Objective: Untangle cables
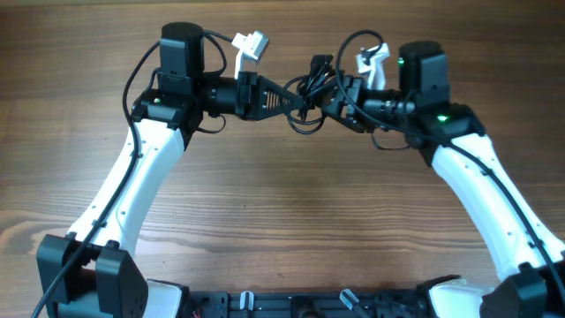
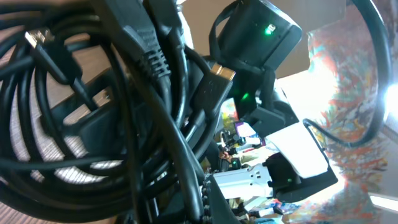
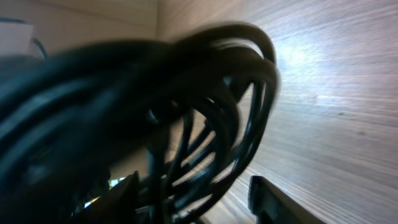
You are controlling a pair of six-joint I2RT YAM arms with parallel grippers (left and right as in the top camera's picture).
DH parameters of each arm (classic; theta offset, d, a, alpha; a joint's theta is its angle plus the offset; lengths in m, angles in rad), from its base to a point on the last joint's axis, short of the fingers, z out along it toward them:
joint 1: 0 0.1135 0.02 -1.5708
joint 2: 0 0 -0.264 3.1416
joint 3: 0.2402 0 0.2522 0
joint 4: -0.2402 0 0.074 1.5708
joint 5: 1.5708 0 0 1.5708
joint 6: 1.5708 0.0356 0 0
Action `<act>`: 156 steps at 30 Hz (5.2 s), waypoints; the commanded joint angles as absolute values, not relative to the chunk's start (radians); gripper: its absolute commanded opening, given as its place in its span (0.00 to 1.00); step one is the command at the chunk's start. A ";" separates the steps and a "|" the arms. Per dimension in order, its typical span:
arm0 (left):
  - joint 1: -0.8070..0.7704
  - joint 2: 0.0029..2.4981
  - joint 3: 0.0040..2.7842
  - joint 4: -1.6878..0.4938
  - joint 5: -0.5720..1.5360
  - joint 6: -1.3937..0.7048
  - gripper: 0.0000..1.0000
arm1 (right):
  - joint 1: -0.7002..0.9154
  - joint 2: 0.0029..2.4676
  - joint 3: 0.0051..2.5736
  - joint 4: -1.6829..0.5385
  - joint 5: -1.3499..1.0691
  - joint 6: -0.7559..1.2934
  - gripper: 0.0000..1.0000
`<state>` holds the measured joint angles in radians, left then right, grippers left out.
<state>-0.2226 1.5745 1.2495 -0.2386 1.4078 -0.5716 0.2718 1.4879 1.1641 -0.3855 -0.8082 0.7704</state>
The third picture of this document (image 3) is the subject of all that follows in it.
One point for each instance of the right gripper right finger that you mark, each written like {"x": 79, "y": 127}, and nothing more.
{"x": 270, "y": 205}

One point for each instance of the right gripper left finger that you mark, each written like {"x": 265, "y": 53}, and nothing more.
{"x": 118, "y": 206}

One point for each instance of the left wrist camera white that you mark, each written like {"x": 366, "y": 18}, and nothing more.
{"x": 15, "y": 36}

